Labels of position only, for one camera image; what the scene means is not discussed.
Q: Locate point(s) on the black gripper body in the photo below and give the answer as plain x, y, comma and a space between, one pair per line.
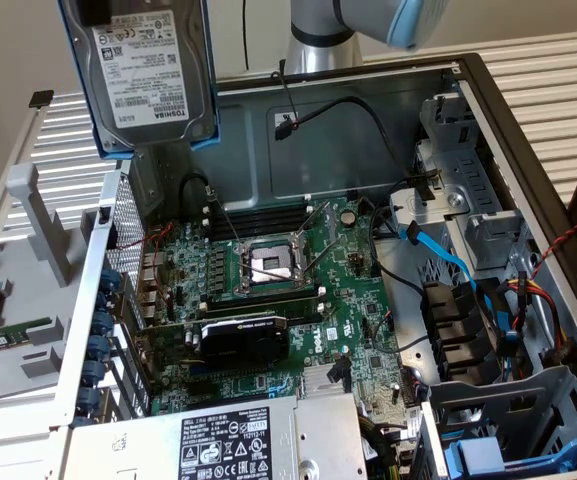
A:
93, 11

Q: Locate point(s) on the hard disk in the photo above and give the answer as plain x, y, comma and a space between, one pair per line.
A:
143, 75

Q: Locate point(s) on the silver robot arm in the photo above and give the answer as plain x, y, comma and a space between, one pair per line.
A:
313, 55

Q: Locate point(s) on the blue plastic disk carrier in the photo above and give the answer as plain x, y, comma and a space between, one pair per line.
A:
478, 452

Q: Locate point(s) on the open metal PC case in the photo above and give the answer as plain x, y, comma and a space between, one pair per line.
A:
228, 170

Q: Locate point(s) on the thin steel locking lever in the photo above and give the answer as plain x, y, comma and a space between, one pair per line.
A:
319, 261
313, 218
228, 222

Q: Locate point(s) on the black RAM slot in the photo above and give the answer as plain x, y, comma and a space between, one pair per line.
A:
258, 215
258, 227

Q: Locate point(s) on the open CPU socket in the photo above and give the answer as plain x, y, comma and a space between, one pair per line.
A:
268, 260

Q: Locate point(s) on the grey plastic parts rack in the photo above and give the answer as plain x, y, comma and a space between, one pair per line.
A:
28, 310

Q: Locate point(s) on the round coin battery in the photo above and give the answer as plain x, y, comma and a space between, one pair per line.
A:
348, 217

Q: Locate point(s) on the installed green RAM stick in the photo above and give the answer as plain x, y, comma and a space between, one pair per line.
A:
258, 301

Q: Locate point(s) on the black graphics card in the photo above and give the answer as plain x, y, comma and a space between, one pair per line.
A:
248, 342

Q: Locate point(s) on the green Dell motherboard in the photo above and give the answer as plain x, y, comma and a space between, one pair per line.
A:
333, 300

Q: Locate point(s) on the silver chipset heatsink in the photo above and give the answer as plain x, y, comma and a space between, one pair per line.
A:
313, 382

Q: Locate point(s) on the grey power supply unit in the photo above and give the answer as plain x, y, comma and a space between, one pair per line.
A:
318, 425

